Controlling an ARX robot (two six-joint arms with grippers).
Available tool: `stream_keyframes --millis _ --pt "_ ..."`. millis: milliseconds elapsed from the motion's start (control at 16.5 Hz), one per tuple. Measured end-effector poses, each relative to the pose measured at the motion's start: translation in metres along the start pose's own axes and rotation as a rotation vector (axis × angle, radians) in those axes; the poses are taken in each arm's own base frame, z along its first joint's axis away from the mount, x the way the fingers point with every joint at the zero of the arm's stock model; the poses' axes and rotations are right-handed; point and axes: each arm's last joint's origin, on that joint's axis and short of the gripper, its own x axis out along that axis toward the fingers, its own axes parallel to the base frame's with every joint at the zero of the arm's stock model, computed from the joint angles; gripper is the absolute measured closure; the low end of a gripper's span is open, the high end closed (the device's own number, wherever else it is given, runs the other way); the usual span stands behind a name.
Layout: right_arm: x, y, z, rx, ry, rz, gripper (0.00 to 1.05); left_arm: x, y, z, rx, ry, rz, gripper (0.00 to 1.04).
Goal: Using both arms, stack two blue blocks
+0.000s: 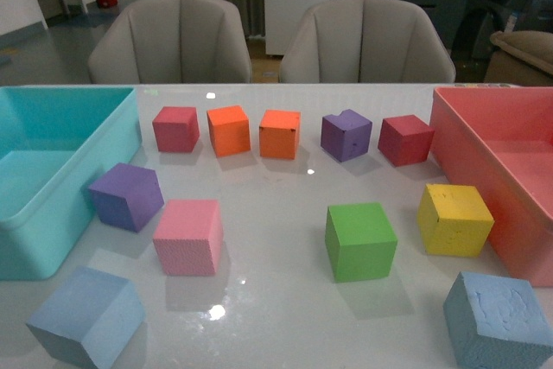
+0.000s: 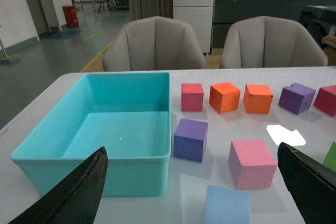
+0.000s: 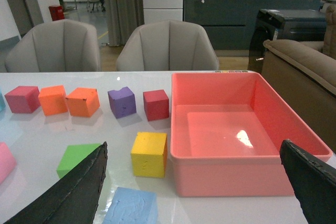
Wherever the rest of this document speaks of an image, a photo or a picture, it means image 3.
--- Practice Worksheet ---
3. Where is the magenta foam cube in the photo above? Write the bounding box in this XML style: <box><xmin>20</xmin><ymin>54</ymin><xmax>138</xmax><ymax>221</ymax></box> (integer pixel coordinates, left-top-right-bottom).
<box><xmin>5</xmin><ymin>86</ymin><xmax>40</xmax><ymax>113</ymax></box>

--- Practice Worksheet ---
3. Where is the light blue foam cube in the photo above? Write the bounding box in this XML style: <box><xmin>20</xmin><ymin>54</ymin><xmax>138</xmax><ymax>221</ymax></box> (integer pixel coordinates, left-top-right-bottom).
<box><xmin>103</xmin><ymin>187</ymin><xmax>158</xmax><ymax>223</ymax></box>

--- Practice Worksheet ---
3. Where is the teal plastic bin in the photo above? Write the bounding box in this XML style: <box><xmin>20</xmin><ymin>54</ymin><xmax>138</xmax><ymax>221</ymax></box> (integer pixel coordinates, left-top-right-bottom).
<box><xmin>0</xmin><ymin>91</ymin><xmax>6</xmax><ymax>111</ymax></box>

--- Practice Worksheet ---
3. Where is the black appliance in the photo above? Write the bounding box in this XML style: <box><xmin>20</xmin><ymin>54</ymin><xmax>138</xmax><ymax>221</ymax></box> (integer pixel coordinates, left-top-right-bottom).
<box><xmin>248</xmin><ymin>9</ymin><xmax>327</xmax><ymax>73</ymax></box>

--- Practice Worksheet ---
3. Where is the brown sofa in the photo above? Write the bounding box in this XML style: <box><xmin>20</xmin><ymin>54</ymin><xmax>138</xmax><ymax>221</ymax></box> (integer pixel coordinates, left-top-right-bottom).
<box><xmin>261</xmin><ymin>5</ymin><xmax>336</xmax><ymax>154</ymax></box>

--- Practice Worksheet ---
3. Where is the right grey chair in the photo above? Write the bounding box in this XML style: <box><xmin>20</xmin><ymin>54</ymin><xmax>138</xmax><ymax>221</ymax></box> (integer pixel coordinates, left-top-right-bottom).
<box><xmin>116</xmin><ymin>20</ymin><xmax>219</xmax><ymax>71</ymax></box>

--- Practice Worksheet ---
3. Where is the pink foam cube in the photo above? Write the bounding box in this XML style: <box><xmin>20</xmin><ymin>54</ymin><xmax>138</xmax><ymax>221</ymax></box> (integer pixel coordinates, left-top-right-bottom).
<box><xmin>0</xmin><ymin>142</ymin><xmax>16</xmax><ymax>183</ymax></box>

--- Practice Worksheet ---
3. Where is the yellow foam cube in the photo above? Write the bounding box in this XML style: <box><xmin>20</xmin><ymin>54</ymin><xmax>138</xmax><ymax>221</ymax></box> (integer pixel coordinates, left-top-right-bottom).
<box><xmin>131</xmin><ymin>132</ymin><xmax>167</xmax><ymax>178</ymax></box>

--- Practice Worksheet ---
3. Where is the grey curtain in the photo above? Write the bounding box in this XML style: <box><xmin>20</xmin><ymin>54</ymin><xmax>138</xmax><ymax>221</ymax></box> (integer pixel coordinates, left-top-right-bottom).
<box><xmin>104</xmin><ymin>0</ymin><xmax>144</xmax><ymax>46</ymax></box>

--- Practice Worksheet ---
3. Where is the left grey chair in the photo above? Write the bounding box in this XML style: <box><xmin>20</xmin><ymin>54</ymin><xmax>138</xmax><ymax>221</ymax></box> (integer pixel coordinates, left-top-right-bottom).
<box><xmin>5</xmin><ymin>19</ymin><xmax>101</xmax><ymax>72</ymax></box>

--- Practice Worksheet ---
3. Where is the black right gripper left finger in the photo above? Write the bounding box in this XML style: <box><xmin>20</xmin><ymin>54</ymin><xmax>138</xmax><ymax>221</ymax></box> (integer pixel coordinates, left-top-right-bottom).
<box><xmin>6</xmin><ymin>142</ymin><xmax>108</xmax><ymax>223</ymax></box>

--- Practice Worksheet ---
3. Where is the green foam cube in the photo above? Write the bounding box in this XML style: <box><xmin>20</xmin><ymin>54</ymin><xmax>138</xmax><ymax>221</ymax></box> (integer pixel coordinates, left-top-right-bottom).
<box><xmin>56</xmin><ymin>143</ymin><xmax>100</xmax><ymax>179</ymax></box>

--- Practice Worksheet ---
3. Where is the dark grey counter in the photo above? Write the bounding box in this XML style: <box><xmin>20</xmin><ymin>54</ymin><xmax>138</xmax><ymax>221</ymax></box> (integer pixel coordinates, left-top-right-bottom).
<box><xmin>183</xmin><ymin>0</ymin><xmax>321</xmax><ymax>50</ymax></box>

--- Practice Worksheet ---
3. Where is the dark red foam cube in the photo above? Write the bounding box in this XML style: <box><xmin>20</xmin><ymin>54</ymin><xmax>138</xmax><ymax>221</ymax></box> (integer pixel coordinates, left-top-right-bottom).
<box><xmin>143</xmin><ymin>89</ymin><xmax>169</xmax><ymax>121</ymax></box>

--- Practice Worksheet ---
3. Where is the chipped orange foam cube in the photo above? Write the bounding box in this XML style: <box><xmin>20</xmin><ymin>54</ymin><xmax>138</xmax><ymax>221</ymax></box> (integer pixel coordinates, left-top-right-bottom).
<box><xmin>66</xmin><ymin>88</ymin><xmax>100</xmax><ymax>118</ymax></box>

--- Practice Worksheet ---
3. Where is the notched purple foam cube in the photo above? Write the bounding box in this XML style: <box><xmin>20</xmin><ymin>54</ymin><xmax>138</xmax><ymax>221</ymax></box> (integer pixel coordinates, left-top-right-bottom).
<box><xmin>108</xmin><ymin>87</ymin><xmax>136</xmax><ymax>119</ymax></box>

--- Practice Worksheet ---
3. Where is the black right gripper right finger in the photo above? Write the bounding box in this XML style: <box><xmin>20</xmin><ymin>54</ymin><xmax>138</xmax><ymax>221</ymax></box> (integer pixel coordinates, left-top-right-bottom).
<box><xmin>280</xmin><ymin>140</ymin><xmax>335</xmax><ymax>223</ymax></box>

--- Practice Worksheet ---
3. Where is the grey chair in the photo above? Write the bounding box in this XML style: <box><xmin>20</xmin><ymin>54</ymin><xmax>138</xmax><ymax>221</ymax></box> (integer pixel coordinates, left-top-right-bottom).
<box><xmin>5</xmin><ymin>19</ymin><xmax>101</xmax><ymax>72</ymax></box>
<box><xmin>116</xmin><ymin>20</ymin><xmax>219</xmax><ymax>71</ymax></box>

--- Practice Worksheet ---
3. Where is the pink plastic bin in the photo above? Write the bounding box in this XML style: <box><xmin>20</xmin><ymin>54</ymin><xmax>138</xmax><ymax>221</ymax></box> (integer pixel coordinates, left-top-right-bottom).
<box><xmin>170</xmin><ymin>72</ymin><xmax>332</xmax><ymax>197</ymax></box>

